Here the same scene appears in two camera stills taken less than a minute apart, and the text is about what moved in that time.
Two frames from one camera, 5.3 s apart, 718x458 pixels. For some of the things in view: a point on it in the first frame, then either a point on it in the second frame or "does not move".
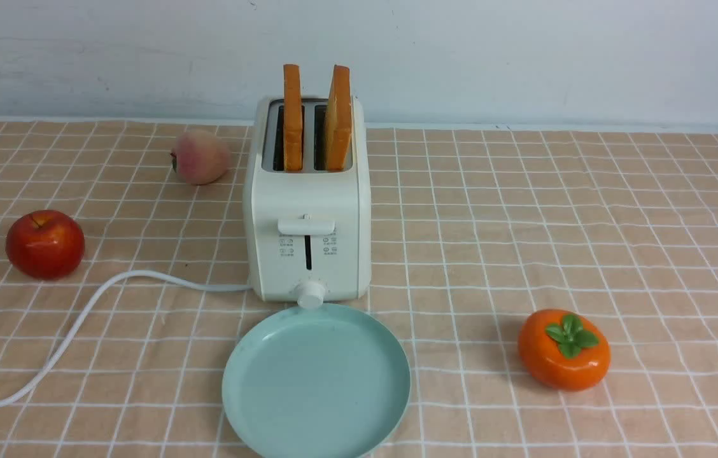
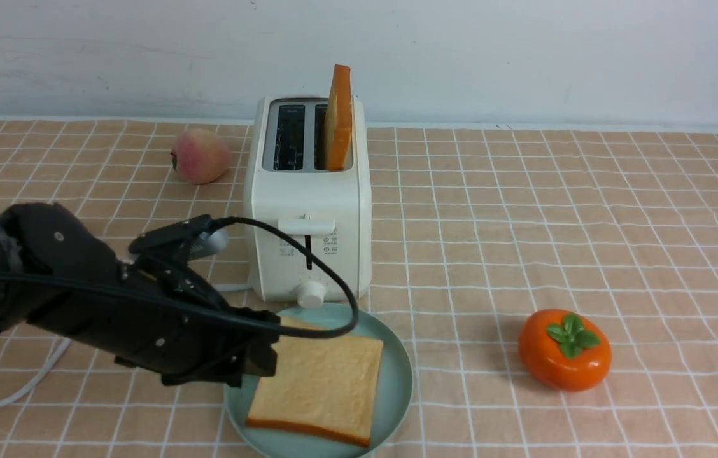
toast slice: [292, 151] → [324, 385]
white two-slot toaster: [307, 234] does not move
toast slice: [338, 126] does not move
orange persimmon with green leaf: [564, 350] does not move
